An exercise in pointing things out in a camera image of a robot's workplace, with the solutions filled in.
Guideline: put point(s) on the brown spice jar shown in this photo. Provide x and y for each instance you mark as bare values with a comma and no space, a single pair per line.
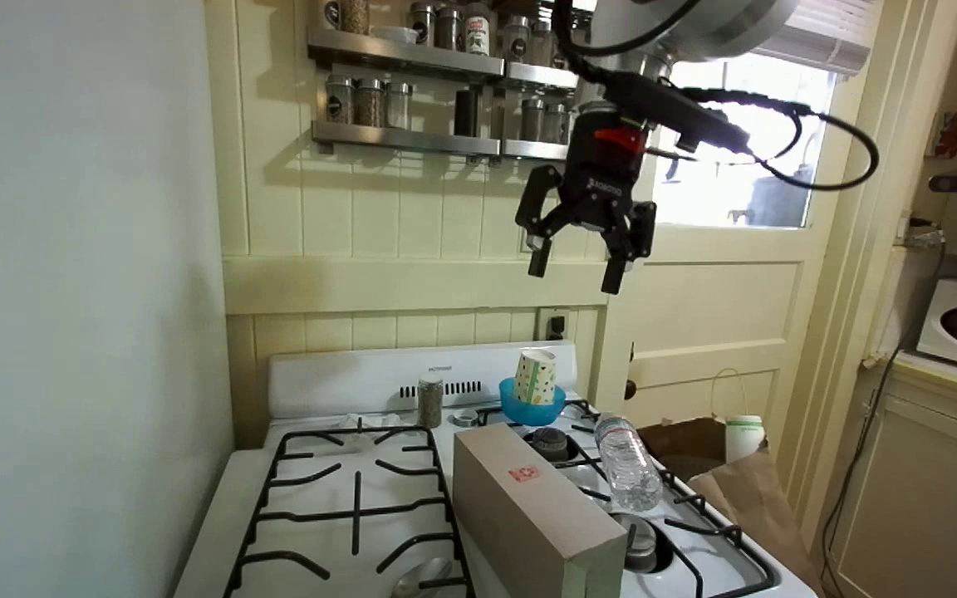
353,13

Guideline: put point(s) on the black wall plug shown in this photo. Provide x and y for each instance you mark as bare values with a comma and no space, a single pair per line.
557,325

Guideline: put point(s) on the white label spice jar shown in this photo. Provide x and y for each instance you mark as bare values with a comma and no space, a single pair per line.
478,31

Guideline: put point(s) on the metal shaker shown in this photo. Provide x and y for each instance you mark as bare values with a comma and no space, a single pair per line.
431,404

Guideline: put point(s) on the white lidded jar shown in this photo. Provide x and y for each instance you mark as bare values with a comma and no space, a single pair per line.
744,440

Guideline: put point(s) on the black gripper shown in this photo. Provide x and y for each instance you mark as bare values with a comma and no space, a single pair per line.
605,168

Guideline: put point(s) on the black door lock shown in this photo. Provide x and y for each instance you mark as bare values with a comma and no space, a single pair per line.
631,388

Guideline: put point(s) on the blue bowl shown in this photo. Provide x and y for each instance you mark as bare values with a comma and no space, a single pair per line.
528,413

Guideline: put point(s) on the white window blind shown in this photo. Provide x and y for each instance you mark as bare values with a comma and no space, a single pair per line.
822,33

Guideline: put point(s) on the cream door with window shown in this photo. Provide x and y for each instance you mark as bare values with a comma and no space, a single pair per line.
711,309

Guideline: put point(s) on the black stove burner grate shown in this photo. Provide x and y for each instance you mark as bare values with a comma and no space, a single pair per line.
711,516
355,509

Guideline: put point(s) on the glass spice jar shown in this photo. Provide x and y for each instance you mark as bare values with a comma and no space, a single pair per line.
335,101
447,27
399,104
557,119
516,33
533,117
369,101
424,21

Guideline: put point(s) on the dark spice jar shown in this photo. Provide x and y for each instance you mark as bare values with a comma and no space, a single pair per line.
465,110

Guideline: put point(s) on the dotted paper cup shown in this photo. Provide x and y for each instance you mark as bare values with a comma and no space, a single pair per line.
537,377

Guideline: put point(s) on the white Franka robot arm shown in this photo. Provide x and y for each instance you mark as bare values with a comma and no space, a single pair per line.
711,21

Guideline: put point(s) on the cream counter cabinet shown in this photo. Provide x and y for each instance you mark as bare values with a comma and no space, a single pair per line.
931,499

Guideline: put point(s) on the metal spice rack shelf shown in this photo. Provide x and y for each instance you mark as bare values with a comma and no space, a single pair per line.
412,139
412,55

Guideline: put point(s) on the clear plastic water bottle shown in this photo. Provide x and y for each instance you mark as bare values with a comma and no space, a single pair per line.
626,466

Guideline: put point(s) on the white refrigerator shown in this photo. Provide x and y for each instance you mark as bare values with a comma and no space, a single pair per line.
69,275

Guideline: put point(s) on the white gas stove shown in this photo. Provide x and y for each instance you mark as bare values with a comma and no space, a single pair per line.
323,382

